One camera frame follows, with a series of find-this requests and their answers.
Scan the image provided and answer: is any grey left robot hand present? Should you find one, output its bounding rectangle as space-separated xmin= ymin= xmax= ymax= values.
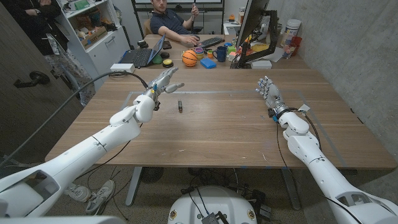
xmin=144 ymin=67 xmax=185 ymax=102

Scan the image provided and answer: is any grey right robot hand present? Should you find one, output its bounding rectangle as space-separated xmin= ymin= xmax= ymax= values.
xmin=255 ymin=76 xmax=290 ymax=118

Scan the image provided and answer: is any open black laptop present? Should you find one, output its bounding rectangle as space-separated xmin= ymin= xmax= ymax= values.
xmin=119 ymin=34 xmax=166 ymax=68

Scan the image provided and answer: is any red plastic cup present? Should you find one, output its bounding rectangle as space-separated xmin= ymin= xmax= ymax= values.
xmin=289 ymin=35 xmax=303 ymax=57

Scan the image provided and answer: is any white flat box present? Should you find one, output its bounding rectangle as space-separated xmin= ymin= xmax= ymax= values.
xmin=250 ymin=60 xmax=273 ymax=70

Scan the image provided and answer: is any orange basketball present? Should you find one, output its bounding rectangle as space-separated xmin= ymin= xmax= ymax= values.
xmin=182 ymin=50 xmax=198 ymax=68

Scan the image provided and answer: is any white power strip box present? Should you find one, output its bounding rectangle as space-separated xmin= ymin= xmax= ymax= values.
xmin=109 ymin=63 xmax=136 ymax=75

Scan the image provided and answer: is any blue rectangular block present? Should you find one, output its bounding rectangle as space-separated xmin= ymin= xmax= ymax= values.
xmin=200 ymin=58 xmax=218 ymax=70

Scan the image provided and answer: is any seated man in dark polo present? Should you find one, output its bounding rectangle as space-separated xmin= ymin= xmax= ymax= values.
xmin=150 ymin=0 xmax=201 ymax=46

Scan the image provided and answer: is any black keyboard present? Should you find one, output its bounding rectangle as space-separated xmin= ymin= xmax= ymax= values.
xmin=195 ymin=36 xmax=225 ymax=49

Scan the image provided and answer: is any dark blue mug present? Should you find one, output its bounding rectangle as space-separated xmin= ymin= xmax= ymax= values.
xmin=212 ymin=45 xmax=228 ymax=63

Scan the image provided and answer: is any white cylindrical canister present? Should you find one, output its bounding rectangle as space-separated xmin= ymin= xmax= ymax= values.
xmin=280 ymin=19 xmax=302 ymax=48

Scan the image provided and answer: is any black computer monitor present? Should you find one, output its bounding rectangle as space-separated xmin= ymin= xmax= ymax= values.
xmin=235 ymin=0 xmax=279 ymax=69

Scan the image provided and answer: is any white shelf cabinet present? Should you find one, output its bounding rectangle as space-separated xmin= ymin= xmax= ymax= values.
xmin=55 ymin=0 xmax=131 ymax=91

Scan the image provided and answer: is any cardboard box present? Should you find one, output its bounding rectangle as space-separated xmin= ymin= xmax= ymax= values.
xmin=79 ymin=26 xmax=108 ymax=50

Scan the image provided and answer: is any white robot torso base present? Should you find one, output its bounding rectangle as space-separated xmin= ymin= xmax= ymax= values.
xmin=167 ymin=185 xmax=258 ymax=224

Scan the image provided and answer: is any grey sneaker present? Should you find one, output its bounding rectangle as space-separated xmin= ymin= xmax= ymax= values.
xmin=64 ymin=183 xmax=92 ymax=203
xmin=85 ymin=179 xmax=116 ymax=215

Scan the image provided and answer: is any standing person in black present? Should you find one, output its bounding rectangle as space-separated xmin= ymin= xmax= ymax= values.
xmin=1 ymin=0 xmax=96 ymax=106

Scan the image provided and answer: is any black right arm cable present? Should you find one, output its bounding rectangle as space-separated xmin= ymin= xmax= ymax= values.
xmin=275 ymin=107 xmax=364 ymax=224

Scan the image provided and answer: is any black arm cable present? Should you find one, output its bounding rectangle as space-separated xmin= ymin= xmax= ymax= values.
xmin=275 ymin=107 xmax=364 ymax=224
xmin=0 ymin=70 xmax=149 ymax=169

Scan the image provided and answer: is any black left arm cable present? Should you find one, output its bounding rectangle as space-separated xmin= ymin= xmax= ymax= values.
xmin=0 ymin=70 xmax=149 ymax=169

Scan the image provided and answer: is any black door handle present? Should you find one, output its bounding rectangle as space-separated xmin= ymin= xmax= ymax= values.
xmin=12 ymin=70 xmax=50 ymax=89

